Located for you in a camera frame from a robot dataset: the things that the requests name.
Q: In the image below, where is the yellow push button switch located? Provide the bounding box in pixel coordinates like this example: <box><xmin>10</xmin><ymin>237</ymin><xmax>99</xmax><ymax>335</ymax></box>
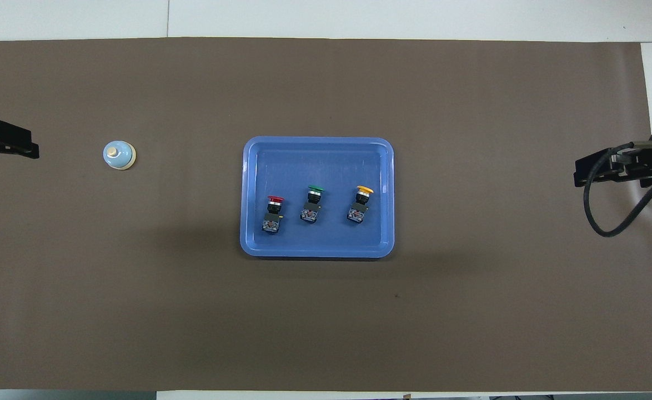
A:
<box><xmin>347</xmin><ymin>186</ymin><xmax>374</xmax><ymax>225</ymax></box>

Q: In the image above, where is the red push button switch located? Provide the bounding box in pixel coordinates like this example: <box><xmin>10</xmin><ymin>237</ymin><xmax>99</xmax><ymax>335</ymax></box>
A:
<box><xmin>262</xmin><ymin>194</ymin><xmax>285</xmax><ymax>235</ymax></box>

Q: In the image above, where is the green push button switch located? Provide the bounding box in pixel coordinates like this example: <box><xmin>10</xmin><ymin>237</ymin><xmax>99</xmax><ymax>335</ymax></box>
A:
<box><xmin>300</xmin><ymin>185</ymin><xmax>325</xmax><ymax>224</ymax></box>

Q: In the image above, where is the light blue desk bell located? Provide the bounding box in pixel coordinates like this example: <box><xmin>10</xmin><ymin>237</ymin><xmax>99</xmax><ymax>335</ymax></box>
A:
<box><xmin>103</xmin><ymin>140</ymin><xmax>137</xmax><ymax>172</ymax></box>

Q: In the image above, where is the blue plastic tray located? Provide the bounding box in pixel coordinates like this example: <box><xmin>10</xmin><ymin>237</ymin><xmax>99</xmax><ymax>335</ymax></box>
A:
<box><xmin>240</xmin><ymin>136</ymin><xmax>395</xmax><ymax>259</ymax></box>

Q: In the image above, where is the brown table mat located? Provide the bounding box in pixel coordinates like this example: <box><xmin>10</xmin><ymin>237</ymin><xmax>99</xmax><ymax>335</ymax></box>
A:
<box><xmin>0</xmin><ymin>37</ymin><xmax>652</xmax><ymax>392</ymax></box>

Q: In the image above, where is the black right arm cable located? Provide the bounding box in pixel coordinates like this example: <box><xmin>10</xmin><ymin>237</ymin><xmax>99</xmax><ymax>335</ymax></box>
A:
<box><xmin>583</xmin><ymin>141</ymin><xmax>652</xmax><ymax>239</ymax></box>

